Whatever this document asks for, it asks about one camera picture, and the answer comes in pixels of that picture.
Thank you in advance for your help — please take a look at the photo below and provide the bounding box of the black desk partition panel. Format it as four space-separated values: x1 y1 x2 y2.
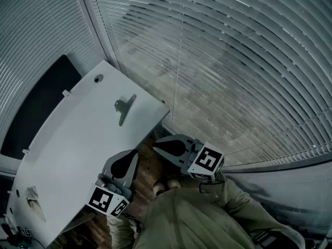
0 54 83 161

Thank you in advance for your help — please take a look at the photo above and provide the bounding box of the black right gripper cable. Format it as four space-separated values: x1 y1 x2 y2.
198 179 225 195

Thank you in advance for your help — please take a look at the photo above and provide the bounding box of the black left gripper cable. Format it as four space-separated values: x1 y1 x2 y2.
123 212 143 233

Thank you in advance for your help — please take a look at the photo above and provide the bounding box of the crumpled white tissue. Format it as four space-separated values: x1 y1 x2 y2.
25 185 47 223

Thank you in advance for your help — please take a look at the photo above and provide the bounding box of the wide grey window blind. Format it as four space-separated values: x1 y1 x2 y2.
82 0 332 167

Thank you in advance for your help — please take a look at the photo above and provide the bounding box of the grey window sill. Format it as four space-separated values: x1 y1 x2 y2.
223 154 332 176

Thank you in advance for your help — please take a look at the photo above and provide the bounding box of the black device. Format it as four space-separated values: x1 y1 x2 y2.
1 223 20 247

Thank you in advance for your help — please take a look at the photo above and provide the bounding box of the person's left forearm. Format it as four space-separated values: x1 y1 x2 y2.
106 213 142 249

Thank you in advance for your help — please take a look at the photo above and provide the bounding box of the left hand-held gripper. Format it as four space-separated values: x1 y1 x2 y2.
86 149 140 218

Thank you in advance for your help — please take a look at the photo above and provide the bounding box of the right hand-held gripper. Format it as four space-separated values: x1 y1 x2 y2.
152 134 225 182

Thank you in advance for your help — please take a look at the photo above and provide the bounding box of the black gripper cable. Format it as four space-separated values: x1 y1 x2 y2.
123 212 143 233
198 179 225 195

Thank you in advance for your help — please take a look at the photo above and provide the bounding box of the person's right forearm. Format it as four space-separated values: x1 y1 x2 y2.
204 174 262 233

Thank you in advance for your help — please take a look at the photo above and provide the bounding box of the black striped band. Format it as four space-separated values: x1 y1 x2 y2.
251 229 295 249

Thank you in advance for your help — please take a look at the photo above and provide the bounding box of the person's olive jacket torso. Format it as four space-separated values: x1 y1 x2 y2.
132 185 307 249

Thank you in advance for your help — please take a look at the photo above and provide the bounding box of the grey window frame post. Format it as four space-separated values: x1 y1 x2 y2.
74 0 125 72

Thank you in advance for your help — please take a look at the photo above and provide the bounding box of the grey metal object clip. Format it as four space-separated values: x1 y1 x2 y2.
114 94 137 127

